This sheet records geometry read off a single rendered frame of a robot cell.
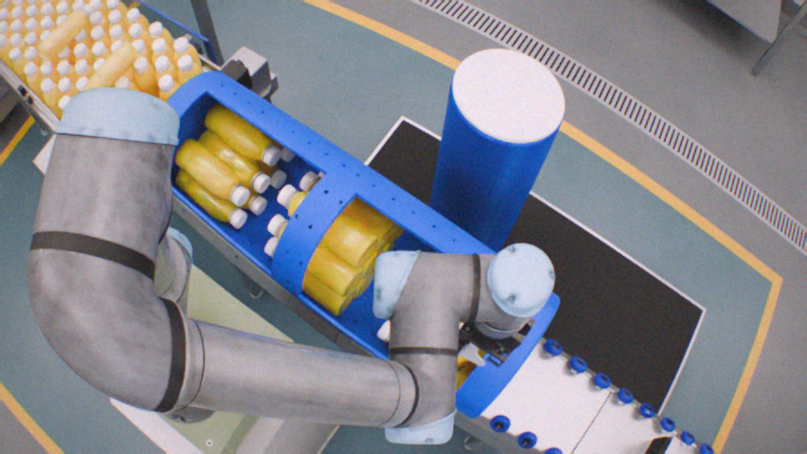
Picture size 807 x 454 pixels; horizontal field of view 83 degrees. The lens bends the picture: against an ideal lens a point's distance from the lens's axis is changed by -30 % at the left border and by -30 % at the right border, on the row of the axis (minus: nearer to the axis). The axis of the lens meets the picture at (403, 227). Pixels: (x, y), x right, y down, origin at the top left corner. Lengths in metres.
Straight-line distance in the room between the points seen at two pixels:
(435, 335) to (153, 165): 0.35
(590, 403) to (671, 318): 1.08
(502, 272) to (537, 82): 0.91
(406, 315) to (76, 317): 0.38
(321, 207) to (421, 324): 0.48
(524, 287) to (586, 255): 1.68
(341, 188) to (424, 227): 0.16
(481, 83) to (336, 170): 0.49
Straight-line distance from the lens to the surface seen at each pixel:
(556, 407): 1.36
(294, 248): 1.10
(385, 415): 0.60
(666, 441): 1.31
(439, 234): 1.09
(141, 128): 0.45
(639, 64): 3.16
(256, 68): 1.75
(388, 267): 0.67
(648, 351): 2.34
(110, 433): 2.50
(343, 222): 1.13
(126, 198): 0.43
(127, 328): 0.42
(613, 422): 1.41
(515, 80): 1.50
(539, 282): 0.66
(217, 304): 1.02
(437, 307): 0.66
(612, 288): 2.33
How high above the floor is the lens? 2.23
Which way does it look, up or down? 68 degrees down
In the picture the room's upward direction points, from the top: 6 degrees clockwise
